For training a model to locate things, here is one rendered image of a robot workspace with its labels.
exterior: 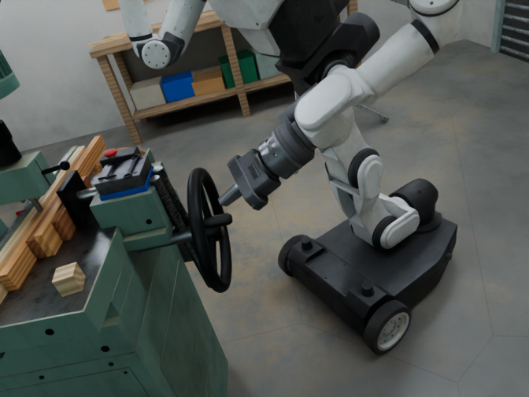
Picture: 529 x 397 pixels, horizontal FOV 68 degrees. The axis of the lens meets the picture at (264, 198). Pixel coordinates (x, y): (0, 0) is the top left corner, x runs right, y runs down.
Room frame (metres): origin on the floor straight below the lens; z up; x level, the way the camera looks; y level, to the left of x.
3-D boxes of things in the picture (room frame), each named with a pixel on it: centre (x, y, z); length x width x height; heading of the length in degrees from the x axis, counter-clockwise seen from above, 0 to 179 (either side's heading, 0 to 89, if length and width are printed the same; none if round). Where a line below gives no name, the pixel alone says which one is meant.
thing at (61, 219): (0.79, 0.42, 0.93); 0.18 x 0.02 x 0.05; 176
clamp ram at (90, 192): (0.78, 0.37, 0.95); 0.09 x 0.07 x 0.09; 176
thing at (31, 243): (0.77, 0.45, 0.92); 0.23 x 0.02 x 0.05; 176
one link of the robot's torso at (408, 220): (1.23, -0.45, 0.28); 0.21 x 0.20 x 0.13; 116
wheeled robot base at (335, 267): (1.22, -0.42, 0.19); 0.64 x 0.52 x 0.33; 116
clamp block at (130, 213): (0.77, 0.28, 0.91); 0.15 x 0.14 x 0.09; 176
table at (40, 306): (0.78, 0.36, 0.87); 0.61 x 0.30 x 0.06; 176
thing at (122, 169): (0.78, 0.28, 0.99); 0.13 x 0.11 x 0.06; 176
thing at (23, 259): (0.87, 0.47, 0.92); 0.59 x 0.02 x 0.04; 176
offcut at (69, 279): (0.54, 0.36, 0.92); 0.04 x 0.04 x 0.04; 6
